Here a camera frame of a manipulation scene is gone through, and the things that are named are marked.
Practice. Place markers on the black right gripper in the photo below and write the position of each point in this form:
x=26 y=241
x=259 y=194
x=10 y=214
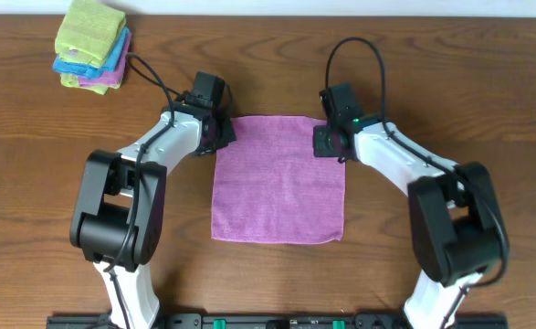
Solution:
x=324 y=143

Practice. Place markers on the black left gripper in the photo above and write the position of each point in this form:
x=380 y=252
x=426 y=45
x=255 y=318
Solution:
x=224 y=134

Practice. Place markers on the purple microfiber cloth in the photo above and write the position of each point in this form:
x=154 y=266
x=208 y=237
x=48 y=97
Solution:
x=270 y=188

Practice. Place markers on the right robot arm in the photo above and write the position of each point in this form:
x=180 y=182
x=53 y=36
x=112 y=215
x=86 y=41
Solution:
x=455 y=223

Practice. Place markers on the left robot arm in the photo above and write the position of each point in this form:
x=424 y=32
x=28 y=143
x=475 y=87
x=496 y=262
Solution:
x=118 y=217

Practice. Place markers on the purple folded cloth in stack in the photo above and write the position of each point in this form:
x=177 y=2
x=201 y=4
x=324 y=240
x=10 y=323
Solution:
x=113 y=78

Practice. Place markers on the blue folded cloth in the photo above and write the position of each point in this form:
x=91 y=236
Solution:
x=89 y=72

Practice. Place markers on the green folded cloth on top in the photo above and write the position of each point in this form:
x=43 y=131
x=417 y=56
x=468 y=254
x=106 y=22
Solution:
x=88 y=32

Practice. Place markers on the green folded cloth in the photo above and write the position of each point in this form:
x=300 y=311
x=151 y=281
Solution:
x=72 y=81
x=88 y=32

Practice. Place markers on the green folded cloth at bottom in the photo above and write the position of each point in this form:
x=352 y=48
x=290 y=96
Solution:
x=72 y=81

